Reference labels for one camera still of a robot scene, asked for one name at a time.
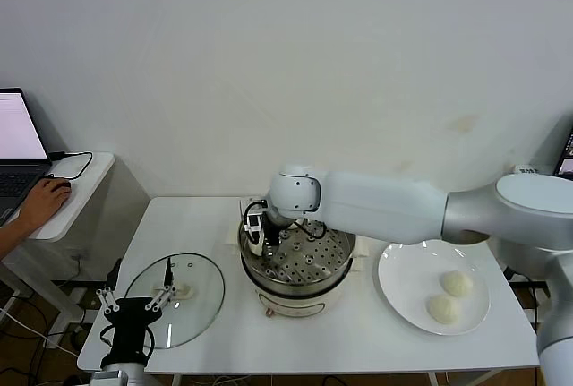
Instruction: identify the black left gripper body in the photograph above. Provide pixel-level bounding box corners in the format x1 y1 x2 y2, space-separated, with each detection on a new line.
105 296 165 363

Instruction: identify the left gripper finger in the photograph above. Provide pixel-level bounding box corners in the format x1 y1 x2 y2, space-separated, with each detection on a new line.
142 256 177 314
94 258 123 316

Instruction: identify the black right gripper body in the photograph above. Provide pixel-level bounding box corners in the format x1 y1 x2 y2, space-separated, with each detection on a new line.
262 200 292 233

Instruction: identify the glass lid with cream handle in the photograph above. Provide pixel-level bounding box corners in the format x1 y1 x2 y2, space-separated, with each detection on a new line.
120 253 226 350

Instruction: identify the person's bare forearm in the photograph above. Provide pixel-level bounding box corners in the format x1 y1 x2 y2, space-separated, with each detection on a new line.
0 215 33 257

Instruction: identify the stainless steel steamer basket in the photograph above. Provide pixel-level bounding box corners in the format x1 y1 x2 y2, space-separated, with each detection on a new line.
236 197 358 289

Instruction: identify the person's bare hand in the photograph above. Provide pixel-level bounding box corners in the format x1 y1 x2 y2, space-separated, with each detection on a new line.
21 178 72 228

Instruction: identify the cream electric cooker base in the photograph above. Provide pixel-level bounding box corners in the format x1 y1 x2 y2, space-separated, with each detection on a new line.
222 220 371 319

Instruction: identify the white round plate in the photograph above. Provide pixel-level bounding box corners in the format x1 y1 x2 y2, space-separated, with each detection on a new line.
376 238 491 337

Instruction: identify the laptop with blank screen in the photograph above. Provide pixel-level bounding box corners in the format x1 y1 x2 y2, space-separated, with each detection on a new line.
0 87 53 226

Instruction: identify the white side table with label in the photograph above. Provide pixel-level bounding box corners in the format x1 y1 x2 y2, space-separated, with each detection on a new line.
511 163 559 181

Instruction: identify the laptop showing video windows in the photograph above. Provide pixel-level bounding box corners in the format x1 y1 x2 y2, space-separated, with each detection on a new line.
553 128 573 179

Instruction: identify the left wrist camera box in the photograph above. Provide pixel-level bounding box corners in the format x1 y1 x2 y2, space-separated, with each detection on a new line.
89 370 123 386

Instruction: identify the black laptop cable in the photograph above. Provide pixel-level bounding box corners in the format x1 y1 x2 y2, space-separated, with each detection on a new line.
47 151 94 180

